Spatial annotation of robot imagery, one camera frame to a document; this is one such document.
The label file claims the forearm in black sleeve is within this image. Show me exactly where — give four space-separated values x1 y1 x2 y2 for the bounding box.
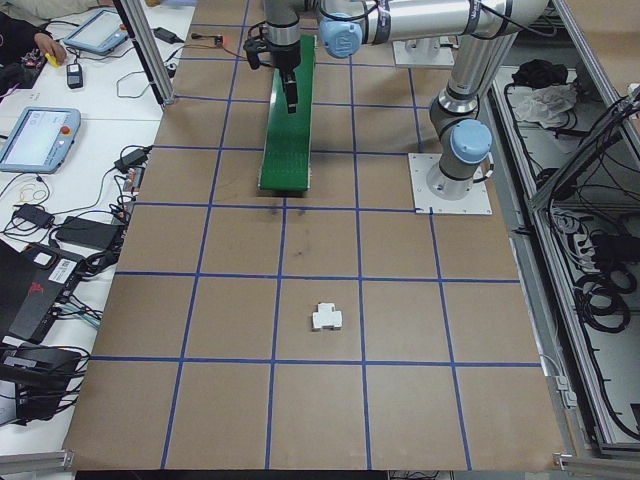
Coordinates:
0 9 54 66

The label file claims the bare hand of black-sleeved person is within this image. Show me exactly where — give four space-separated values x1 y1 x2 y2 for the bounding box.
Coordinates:
32 30 69 64

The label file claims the green belt conveyor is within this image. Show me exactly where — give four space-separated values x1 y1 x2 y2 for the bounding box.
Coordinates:
256 34 320 197

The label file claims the blue grey teach pendant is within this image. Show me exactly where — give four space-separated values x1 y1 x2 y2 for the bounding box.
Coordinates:
62 7 130 55
0 106 83 175

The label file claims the white side table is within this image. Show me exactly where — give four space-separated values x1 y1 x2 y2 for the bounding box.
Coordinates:
0 0 199 281

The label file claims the white T-shaped plastic block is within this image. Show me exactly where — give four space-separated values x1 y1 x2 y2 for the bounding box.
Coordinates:
309 302 346 334

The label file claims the large black power adapter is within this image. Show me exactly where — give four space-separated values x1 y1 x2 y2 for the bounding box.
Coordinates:
54 215 124 251

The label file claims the black crumpled cloth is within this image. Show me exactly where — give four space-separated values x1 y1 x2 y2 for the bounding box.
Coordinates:
511 58 572 87

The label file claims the white crumpled cloth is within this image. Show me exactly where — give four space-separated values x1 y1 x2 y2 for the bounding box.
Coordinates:
517 82 581 130

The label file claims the black laptop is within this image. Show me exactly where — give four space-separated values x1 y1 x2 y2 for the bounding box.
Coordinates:
0 242 86 346

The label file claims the black electronics box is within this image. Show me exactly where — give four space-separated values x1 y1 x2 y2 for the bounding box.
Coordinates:
0 344 86 426

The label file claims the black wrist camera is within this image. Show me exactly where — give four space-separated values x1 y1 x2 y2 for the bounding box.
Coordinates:
243 36 269 71

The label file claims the red black conveyor wire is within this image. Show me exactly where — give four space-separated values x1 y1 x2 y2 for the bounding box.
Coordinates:
179 34 251 64

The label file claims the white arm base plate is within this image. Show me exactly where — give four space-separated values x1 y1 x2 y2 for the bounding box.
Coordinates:
392 40 460 69
408 152 494 217

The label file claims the aluminium profile post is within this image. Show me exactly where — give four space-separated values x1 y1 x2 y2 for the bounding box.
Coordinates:
112 0 176 106

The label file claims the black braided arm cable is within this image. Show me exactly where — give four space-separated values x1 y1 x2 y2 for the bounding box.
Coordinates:
514 0 559 37

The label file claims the metal V-shaped frame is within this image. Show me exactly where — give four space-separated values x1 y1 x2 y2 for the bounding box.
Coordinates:
487 0 640 459

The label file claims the black coiled cable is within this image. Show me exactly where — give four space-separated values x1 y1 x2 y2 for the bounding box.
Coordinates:
569 269 640 334

